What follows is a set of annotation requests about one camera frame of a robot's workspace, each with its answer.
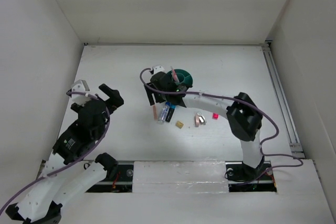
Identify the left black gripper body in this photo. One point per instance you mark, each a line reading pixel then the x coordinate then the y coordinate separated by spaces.
pixel 79 106

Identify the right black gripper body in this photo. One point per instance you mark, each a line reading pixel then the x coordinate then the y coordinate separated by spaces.
pixel 160 96

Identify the pink purple pen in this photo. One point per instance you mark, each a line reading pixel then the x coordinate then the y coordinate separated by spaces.
pixel 174 75

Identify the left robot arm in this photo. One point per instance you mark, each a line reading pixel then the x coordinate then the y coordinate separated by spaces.
pixel 43 200

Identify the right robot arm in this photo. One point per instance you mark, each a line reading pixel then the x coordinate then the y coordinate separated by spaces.
pixel 240 111

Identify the orange marker pen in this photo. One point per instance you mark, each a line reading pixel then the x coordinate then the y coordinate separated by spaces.
pixel 155 113

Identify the teal round compartment organizer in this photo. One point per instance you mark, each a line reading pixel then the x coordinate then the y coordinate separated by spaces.
pixel 185 78

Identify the clear spray bottle blue cap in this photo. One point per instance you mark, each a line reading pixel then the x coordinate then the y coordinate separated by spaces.
pixel 163 113

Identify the black marker blue cap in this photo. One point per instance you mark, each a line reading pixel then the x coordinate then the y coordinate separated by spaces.
pixel 170 113

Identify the yellow eraser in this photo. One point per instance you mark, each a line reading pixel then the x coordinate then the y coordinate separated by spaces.
pixel 179 124

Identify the black pink highlighter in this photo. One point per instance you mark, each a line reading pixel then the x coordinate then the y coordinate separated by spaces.
pixel 215 116

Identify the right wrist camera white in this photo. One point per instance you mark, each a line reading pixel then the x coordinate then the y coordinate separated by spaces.
pixel 156 69

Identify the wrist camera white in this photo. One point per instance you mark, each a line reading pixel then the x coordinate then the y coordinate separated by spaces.
pixel 78 92
pixel 156 69

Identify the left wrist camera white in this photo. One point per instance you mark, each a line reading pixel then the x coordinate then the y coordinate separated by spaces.
pixel 78 92

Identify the aluminium rail right side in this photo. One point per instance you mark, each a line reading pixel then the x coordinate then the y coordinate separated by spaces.
pixel 293 138

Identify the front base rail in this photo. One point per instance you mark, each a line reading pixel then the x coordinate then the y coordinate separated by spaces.
pixel 190 177

